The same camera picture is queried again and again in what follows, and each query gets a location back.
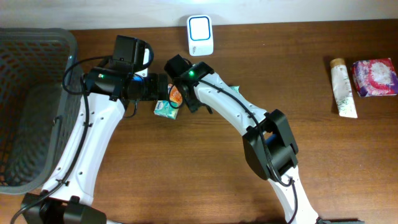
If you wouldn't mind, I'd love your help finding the teal toilet wipes pack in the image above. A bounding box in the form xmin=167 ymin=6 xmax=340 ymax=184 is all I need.
xmin=231 ymin=86 xmax=239 ymax=93

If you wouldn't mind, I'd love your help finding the red purple pad package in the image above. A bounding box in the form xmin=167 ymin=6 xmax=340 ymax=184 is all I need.
xmin=351 ymin=58 xmax=397 ymax=97

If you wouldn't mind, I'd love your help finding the teal Kleenex tissue pack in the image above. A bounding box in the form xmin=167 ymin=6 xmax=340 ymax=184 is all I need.
xmin=154 ymin=100 xmax=178 ymax=119

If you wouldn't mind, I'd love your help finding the orange Kleenex tissue pack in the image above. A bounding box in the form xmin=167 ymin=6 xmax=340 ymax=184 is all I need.
xmin=168 ymin=83 xmax=183 ymax=106

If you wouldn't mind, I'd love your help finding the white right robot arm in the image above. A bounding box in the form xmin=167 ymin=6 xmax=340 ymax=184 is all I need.
xmin=164 ymin=55 xmax=320 ymax=224

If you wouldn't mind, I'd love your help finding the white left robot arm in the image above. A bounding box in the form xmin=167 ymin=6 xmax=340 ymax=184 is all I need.
xmin=11 ymin=35 xmax=168 ymax=223

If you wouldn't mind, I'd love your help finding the white barcode scanner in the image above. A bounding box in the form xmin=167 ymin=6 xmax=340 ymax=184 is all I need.
xmin=187 ymin=15 xmax=214 ymax=57

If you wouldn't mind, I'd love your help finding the grey plastic basket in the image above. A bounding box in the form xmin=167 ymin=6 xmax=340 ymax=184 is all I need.
xmin=1 ymin=28 xmax=83 ymax=195

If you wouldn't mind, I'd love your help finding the white floral lotion tube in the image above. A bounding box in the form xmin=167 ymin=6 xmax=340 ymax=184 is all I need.
xmin=330 ymin=58 xmax=358 ymax=118

